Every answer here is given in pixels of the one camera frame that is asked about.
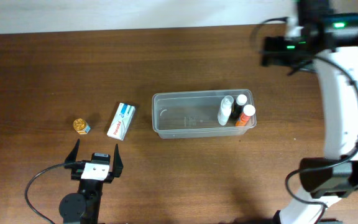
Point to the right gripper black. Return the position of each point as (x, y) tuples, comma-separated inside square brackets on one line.
[(270, 50)]

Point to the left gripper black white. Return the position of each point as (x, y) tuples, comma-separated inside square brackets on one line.
[(76, 175)]

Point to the white Panadol box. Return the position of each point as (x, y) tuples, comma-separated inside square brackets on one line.
[(121, 121)]

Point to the orange Redoxon tube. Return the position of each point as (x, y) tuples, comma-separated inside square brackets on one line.
[(247, 112)]

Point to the dark bottle white cap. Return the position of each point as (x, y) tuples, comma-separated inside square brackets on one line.
[(238, 105)]

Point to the white calamine lotion bottle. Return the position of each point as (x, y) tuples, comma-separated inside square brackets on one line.
[(225, 110)]

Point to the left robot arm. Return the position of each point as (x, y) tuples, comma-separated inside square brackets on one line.
[(83, 206)]

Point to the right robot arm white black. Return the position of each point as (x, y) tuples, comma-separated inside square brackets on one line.
[(325, 42)]

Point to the clear plastic container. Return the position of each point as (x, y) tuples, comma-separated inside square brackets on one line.
[(194, 114)]

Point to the gold lid balm jar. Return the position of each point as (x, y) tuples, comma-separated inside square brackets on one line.
[(81, 126)]

